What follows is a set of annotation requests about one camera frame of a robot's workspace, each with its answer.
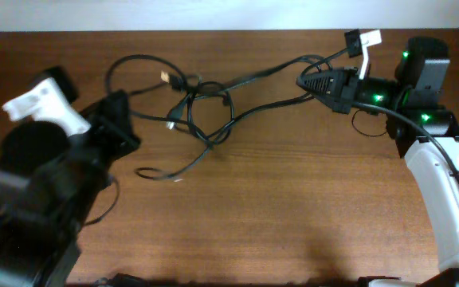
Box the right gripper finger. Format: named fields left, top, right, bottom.
left=312, top=93, right=351, bottom=114
left=296, top=69, right=347, bottom=96

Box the black USB cable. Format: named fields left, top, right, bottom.
left=104, top=53, right=334, bottom=181

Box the thin black audio cable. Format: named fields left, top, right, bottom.
left=129, top=73, right=234, bottom=147

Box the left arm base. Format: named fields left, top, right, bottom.
left=93, top=273, right=150, bottom=287

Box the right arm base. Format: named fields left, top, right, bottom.
left=357, top=276, right=417, bottom=287

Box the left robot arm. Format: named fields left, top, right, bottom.
left=0, top=90, right=140, bottom=286

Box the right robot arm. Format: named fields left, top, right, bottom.
left=296, top=37, right=459, bottom=286

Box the right camera cable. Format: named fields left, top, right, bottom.
left=300, top=47, right=459, bottom=248

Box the camera cable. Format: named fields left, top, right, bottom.
left=300, top=47, right=459, bottom=248
left=81, top=175, right=120, bottom=227

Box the left camera cable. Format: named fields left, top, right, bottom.
left=81, top=175, right=120, bottom=227

